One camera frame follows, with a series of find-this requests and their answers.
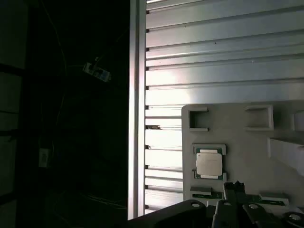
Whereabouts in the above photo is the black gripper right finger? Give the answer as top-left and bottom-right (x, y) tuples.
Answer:
(234, 180), (304, 228)

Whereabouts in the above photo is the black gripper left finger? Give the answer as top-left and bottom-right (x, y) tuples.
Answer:
(128, 182), (238, 228)

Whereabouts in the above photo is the silver green CPU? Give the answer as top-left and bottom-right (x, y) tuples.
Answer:
(192, 146), (226, 182)

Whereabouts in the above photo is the grey parts rack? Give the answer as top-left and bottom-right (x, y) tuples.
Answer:
(181, 99), (304, 216)

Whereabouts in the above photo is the white power strip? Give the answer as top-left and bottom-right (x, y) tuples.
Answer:
(82, 57), (112, 83)

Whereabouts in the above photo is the small white box device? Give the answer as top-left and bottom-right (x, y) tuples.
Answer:
(38, 147), (50, 168)

